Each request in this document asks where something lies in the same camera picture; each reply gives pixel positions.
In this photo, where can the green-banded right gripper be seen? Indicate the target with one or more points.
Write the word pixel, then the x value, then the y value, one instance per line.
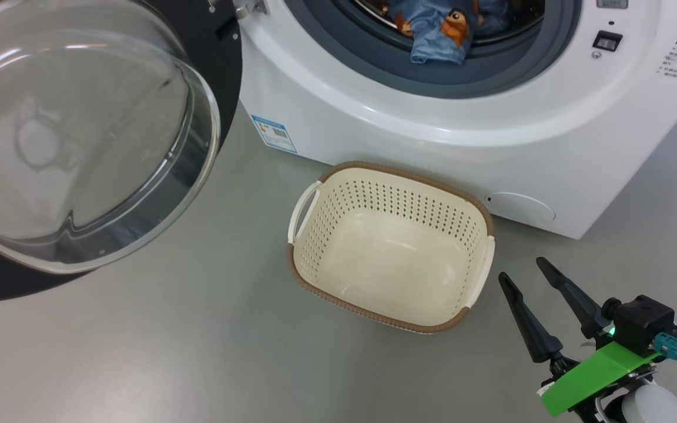
pixel 597 373

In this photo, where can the blue bear-print garment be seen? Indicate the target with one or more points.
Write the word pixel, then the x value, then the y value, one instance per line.
pixel 432 41

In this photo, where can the round black glass washer door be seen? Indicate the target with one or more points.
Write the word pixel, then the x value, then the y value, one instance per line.
pixel 80 117

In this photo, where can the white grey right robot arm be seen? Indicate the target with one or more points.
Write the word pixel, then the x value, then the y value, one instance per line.
pixel 656 408

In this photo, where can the cream perforated laundry basket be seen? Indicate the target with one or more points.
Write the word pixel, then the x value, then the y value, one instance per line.
pixel 391 264

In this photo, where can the white front-load washing machine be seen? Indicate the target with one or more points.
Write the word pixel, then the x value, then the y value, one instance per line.
pixel 432 123

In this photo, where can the round white filter cover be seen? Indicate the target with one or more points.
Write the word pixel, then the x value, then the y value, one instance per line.
pixel 520 207

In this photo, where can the blue energy label sticker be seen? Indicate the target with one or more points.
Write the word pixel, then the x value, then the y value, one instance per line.
pixel 274 134

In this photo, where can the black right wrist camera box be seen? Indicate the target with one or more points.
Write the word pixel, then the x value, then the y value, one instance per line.
pixel 644 320

